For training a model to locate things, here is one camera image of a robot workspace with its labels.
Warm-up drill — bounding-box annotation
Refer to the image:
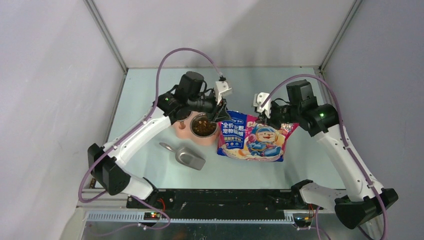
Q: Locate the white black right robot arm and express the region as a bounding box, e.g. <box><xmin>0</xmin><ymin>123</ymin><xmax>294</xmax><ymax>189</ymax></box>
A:
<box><xmin>256</xmin><ymin>77</ymin><xmax>399</xmax><ymax>229</ymax></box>

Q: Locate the steel bowl near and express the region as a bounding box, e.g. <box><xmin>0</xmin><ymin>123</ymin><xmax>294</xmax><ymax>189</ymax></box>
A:
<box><xmin>189</xmin><ymin>113</ymin><xmax>219</xmax><ymax>138</ymax></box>

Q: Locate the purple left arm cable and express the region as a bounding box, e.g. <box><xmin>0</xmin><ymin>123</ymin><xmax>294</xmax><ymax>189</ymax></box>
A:
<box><xmin>77</xmin><ymin>47</ymin><xmax>226</xmax><ymax>204</ymax></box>

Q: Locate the kibble in near bowl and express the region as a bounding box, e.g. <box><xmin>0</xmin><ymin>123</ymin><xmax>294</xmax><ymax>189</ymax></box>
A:
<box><xmin>191</xmin><ymin>118</ymin><xmax>217</xmax><ymax>137</ymax></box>

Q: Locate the aluminium frame rail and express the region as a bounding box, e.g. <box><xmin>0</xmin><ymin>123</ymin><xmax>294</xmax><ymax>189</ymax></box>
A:
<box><xmin>88</xmin><ymin>196</ymin><xmax>324</xmax><ymax>225</ymax></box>

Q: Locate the pink double pet bowl stand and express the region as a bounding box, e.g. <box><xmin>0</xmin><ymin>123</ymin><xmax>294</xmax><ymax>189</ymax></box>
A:
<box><xmin>172</xmin><ymin>111</ymin><xmax>220</xmax><ymax>146</ymax></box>

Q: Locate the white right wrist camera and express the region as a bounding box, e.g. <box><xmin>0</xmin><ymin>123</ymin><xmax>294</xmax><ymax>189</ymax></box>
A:
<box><xmin>252</xmin><ymin>92</ymin><xmax>271</xmax><ymax>119</ymax></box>

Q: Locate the left controller board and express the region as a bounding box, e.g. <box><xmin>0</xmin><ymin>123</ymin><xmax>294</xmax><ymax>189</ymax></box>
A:
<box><xmin>143</xmin><ymin>211</ymin><xmax>162</xmax><ymax>221</ymax></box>

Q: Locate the right controller board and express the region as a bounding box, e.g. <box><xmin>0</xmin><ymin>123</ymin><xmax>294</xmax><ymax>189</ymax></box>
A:
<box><xmin>293</xmin><ymin>217</ymin><xmax>314</xmax><ymax>229</ymax></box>

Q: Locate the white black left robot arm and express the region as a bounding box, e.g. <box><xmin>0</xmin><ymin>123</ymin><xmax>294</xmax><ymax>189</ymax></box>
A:
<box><xmin>87</xmin><ymin>71</ymin><xmax>232</xmax><ymax>208</ymax></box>

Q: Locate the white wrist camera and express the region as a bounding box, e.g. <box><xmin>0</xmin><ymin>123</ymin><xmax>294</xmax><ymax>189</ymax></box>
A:
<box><xmin>252</xmin><ymin>92</ymin><xmax>271</xmax><ymax>119</ymax></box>
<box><xmin>213</xmin><ymin>76</ymin><xmax>233</xmax><ymax>104</ymax></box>

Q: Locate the colourful cat food bag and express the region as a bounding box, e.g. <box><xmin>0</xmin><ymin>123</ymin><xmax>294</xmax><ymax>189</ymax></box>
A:
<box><xmin>216</xmin><ymin>110</ymin><xmax>299</xmax><ymax>162</ymax></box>

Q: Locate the metal food scoop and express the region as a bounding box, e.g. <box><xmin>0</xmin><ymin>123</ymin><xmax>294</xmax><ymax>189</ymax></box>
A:
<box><xmin>159</xmin><ymin>142</ymin><xmax>206</xmax><ymax>171</ymax></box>

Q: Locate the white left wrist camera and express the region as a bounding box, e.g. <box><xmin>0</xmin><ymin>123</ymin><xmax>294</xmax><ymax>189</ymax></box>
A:
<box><xmin>213</xmin><ymin>76</ymin><xmax>233</xmax><ymax>104</ymax></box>

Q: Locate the controller board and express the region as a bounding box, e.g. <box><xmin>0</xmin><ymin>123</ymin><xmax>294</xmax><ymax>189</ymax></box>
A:
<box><xmin>143</xmin><ymin>211</ymin><xmax>162</xmax><ymax>221</ymax></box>
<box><xmin>293</xmin><ymin>217</ymin><xmax>314</xmax><ymax>229</ymax></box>

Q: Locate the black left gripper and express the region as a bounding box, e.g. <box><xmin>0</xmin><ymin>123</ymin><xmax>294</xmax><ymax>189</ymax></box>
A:
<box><xmin>187</xmin><ymin>90</ymin><xmax>232</xmax><ymax>124</ymax></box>

